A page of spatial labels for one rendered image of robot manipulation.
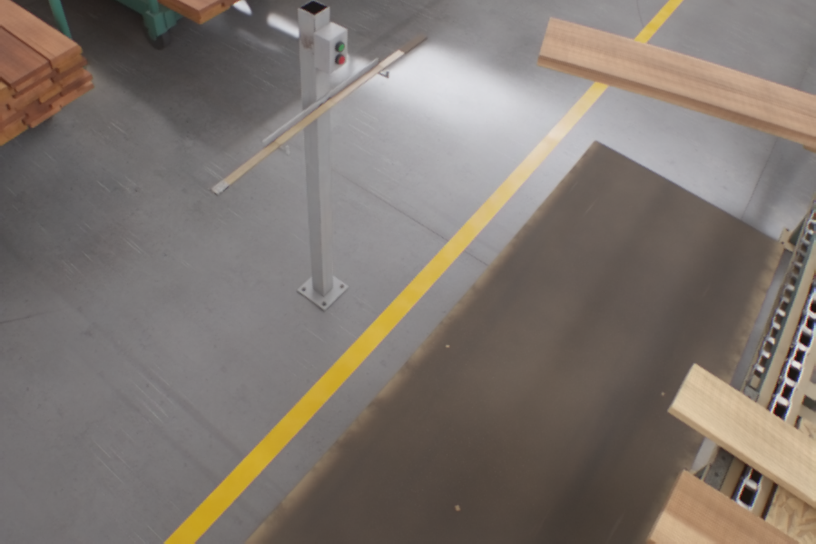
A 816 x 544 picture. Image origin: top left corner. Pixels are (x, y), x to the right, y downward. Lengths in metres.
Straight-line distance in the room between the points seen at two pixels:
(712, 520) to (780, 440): 0.29
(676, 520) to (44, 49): 2.79
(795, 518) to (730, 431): 0.26
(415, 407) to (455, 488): 0.33
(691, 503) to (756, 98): 1.54
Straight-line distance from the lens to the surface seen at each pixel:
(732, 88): 2.59
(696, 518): 1.59
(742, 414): 1.75
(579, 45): 2.49
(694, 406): 1.70
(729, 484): 1.73
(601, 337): 2.77
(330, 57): 1.77
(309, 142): 2.05
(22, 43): 3.12
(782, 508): 1.77
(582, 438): 2.54
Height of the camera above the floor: 2.24
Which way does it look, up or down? 51 degrees down
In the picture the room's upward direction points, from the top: 6 degrees clockwise
